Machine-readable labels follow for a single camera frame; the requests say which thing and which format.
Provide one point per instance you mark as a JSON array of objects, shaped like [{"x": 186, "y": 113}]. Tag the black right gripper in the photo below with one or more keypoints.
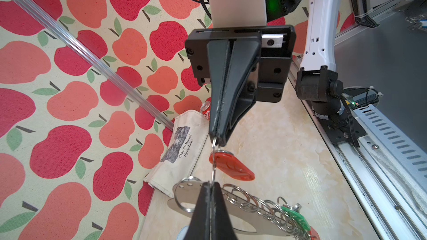
[{"x": 225, "y": 58}]

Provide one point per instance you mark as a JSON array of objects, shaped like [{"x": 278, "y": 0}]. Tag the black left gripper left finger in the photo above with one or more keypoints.
[{"x": 200, "y": 225}]

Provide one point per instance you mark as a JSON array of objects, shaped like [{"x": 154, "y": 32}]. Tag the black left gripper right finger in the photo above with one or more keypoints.
[{"x": 221, "y": 226}]

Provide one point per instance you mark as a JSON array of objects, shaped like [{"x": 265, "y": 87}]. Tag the metal car-shaped key holder plate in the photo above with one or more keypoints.
[{"x": 249, "y": 214}]

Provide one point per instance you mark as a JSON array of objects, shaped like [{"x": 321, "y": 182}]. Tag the red framed tag with key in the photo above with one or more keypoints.
[{"x": 231, "y": 165}]

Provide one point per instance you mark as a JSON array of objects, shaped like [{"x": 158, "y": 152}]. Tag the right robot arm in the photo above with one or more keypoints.
[{"x": 317, "y": 80}]

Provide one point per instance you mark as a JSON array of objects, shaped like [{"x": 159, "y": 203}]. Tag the red soda can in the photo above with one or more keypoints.
[{"x": 205, "y": 109}]

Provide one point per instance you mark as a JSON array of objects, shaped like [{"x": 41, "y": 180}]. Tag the green key tag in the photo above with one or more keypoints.
[{"x": 299, "y": 218}]

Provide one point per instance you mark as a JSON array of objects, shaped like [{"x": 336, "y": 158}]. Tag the beige canvas tote bag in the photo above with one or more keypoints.
[{"x": 188, "y": 138}]

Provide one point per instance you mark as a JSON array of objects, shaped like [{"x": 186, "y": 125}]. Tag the aluminium corner post right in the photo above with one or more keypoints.
[{"x": 42, "y": 17}]

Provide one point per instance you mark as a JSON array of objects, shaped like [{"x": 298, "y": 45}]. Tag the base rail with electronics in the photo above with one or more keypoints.
[{"x": 387, "y": 173}]

